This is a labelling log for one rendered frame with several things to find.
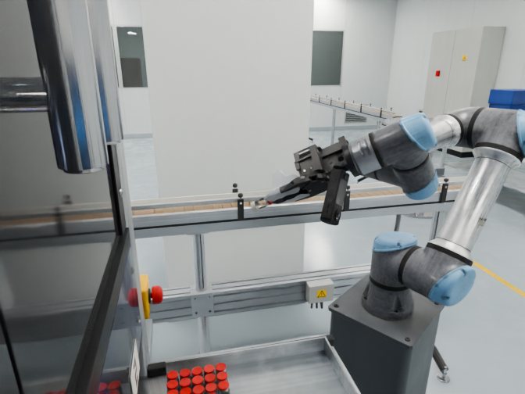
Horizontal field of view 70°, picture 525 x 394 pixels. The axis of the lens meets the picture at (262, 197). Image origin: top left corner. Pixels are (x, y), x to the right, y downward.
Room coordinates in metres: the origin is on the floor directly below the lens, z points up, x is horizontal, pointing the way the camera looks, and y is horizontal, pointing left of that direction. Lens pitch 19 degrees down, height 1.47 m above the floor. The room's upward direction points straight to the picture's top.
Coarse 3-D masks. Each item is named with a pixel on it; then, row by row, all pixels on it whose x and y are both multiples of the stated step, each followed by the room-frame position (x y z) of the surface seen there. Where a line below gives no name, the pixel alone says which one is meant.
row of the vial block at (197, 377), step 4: (196, 368) 0.57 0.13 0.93; (200, 368) 0.57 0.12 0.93; (192, 372) 0.56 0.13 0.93; (196, 372) 0.56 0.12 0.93; (200, 372) 0.56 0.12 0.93; (192, 376) 0.56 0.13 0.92; (196, 376) 0.55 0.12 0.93; (200, 376) 0.55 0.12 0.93; (192, 380) 0.54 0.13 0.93; (196, 380) 0.54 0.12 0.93; (200, 380) 0.54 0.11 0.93; (192, 384) 0.54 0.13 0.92; (196, 384) 0.53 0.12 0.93; (200, 384) 0.54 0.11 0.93; (192, 388) 0.54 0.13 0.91; (196, 388) 0.52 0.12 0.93; (200, 388) 0.52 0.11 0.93; (204, 388) 0.55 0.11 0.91; (192, 392) 0.54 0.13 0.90; (196, 392) 0.51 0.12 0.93; (200, 392) 0.51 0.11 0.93; (204, 392) 0.53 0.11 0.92
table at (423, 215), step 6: (384, 120) 4.01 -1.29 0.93; (390, 120) 4.01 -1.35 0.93; (396, 120) 4.01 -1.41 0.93; (384, 126) 3.78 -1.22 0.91; (432, 156) 3.81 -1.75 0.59; (408, 216) 3.62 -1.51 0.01; (414, 216) 3.58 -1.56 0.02; (420, 216) 3.57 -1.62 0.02; (426, 216) 3.57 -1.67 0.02; (432, 216) 3.57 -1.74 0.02
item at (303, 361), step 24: (192, 360) 0.61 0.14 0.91; (216, 360) 0.62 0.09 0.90; (240, 360) 0.63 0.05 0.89; (264, 360) 0.64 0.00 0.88; (288, 360) 0.64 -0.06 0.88; (312, 360) 0.64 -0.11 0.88; (336, 360) 0.61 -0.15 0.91; (240, 384) 0.58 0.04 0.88; (264, 384) 0.58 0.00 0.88; (288, 384) 0.58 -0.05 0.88; (312, 384) 0.58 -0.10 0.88; (336, 384) 0.58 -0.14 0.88
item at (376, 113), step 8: (312, 96) 7.02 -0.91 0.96; (320, 96) 6.83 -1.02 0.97; (320, 104) 6.56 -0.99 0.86; (328, 104) 6.23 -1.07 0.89; (336, 104) 5.94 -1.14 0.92; (344, 104) 5.82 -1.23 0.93; (352, 104) 5.45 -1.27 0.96; (352, 112) 5.38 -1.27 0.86; (360, 112) 5.13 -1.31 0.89; (368, 112) 4.95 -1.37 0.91; (376, 112) 4.76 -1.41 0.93; (384, 112) 4.62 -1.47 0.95; (392, 112) 4.45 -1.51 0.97
